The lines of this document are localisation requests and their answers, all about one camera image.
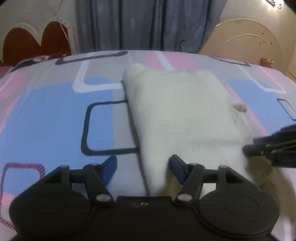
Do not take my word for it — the white knitted sweater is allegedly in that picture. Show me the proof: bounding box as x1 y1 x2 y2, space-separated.
121 63 273 197

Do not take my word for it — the patterned pink blue bedsheet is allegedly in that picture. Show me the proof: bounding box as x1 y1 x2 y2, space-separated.
1 51 295 240

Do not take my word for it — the cream wardrobe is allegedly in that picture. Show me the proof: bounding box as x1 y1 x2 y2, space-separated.
285 45 296 82

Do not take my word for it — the orange patterned cloth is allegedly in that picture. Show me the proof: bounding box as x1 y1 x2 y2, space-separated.
260 58 274 69

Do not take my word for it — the cream round headboard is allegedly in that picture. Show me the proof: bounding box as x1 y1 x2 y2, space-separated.
199 18 282 70

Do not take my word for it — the dark red patterned pillow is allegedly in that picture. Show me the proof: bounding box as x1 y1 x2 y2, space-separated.
1 51 71 75

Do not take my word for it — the blue grey curtain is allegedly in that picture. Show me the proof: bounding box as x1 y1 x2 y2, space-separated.
75 1 226 53

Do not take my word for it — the red heart shaped headboard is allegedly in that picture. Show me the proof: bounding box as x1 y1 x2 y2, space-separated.
1 16 76 66

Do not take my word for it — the white cable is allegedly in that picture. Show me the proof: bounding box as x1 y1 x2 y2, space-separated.
52 0 71 47

